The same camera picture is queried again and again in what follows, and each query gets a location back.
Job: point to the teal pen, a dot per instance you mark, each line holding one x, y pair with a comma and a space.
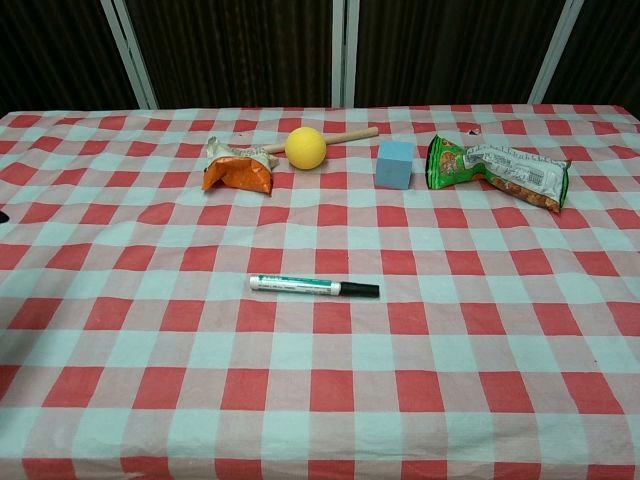
295, 285

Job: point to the yellow foam ball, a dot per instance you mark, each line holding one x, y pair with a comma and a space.
306, 148

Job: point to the blue foam cube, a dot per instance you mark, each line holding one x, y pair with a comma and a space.
395, 167

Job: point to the crumpled orange snack bag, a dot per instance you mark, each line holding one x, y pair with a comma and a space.
235, 172

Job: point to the wooden stick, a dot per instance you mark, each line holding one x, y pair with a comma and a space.
356, 134

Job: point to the red white checkered tablecloth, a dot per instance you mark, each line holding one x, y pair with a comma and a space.
320, 375

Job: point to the crumpled green snack bag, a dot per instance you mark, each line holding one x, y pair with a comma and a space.
500, 170

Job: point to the dark corrugated partition panel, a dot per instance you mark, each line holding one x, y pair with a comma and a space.
610, 50
450, 50
50, 50
235, 50

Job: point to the white partition frame post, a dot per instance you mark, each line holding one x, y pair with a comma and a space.
552, 55
345, 50
131, 55

